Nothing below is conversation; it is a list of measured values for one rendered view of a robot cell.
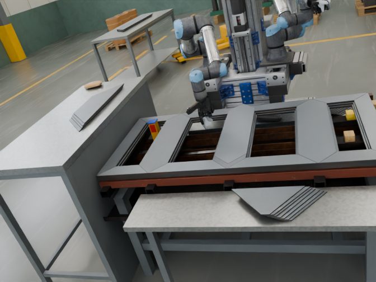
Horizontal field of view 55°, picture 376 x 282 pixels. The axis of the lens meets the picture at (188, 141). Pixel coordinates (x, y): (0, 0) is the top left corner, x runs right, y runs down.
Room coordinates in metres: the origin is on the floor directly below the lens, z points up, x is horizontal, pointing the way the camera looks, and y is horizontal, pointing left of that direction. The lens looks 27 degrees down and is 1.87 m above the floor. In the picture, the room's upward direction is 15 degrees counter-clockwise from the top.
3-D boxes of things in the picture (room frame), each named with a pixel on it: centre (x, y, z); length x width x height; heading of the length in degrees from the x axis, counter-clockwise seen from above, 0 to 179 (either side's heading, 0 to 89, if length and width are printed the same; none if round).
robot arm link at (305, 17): (2.23, -0.89, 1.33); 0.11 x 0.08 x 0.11; 90
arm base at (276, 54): (2.50, -0.78, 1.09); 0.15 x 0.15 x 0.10
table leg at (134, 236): (1.84, 0.49, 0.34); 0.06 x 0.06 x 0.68; 69
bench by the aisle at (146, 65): (6.55, 0.36, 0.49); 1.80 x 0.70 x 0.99; 152
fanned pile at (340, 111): (2.16, -0.98, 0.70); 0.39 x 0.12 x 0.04; 69
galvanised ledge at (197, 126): (2.31, -0.66, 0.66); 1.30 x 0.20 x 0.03; 69
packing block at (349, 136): (1.63, -0.85, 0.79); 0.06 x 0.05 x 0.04; 159
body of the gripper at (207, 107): (1.96, -0.15, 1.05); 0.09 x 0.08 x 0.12; 69
